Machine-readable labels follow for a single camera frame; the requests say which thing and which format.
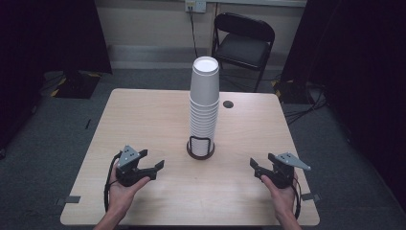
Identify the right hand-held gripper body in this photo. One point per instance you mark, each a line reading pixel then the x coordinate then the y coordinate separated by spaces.
pixel 284 169

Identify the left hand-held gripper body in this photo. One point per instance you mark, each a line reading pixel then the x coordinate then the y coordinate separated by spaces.
pixel 128 159

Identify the person's right hand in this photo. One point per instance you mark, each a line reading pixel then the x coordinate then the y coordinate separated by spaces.
pixel 282 198

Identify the person's left hand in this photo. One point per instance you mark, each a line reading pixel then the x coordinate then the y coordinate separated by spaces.
pixel 121 195

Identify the grey tape strip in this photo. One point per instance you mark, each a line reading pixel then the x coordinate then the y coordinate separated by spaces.
pixel 310 196
pixel 68 200

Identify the small black floor tape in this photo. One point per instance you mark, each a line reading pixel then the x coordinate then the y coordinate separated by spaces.
pixel 88 124

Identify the black stand base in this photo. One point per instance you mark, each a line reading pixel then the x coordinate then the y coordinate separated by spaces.
pixel 292 91
pixel 76 86

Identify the stack of white paper cups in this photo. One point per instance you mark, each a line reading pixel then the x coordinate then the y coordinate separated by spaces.
pixel 204 105

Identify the black folding chair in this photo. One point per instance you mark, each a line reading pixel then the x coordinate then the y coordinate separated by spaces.
pixel 244 48

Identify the dark curtain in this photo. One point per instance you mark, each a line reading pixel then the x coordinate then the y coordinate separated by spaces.
pixel 360 64

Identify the white wall outlet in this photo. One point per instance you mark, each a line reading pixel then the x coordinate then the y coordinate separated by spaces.
pixel 195 5

